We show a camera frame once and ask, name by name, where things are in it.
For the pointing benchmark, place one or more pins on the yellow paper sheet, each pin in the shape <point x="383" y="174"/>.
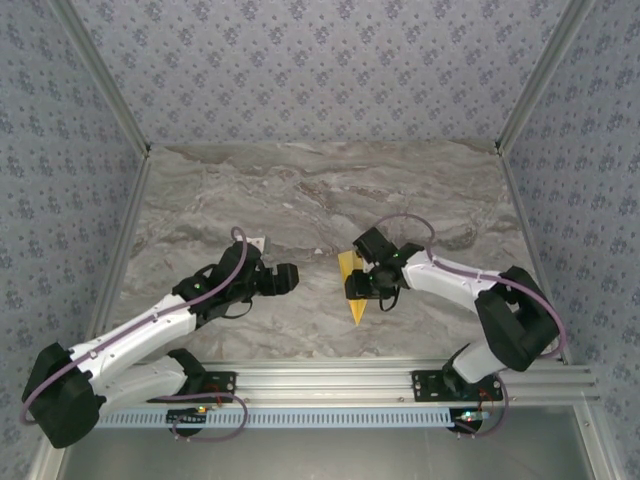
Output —
<point x="357" y="310"/>

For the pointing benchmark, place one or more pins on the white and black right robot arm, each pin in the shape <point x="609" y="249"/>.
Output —
<point x="515" y="320"/>

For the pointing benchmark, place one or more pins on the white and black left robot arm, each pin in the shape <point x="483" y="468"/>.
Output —
<point x="140" y="325"/>

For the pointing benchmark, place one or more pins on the small black controller board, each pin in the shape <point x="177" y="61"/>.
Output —
<point x="467" y="417"/>
<point x="185" y="416"/>

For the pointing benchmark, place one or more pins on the grey metal panel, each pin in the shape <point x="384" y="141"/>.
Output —
<point x="320" y="455"/>

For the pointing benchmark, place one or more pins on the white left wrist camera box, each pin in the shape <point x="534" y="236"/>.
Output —
<point x="260" y="243"/>

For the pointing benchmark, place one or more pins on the aluminium cross rail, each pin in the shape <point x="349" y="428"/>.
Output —
<point x="325" y="382"/>

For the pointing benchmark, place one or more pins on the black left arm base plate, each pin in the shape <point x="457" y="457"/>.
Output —
<point x="225" y="390"/>

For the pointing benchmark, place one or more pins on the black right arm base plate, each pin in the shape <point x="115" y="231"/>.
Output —
<point x="425" y="387"/>

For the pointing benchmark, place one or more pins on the aluminium table side rail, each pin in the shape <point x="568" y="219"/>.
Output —
<point x="516" y="200"/>
<point x="131" y="200"/>

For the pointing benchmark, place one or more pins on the aluminium frame post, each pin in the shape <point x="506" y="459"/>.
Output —
<point x="541" y="75"/>
<point x="101" y="75"/>

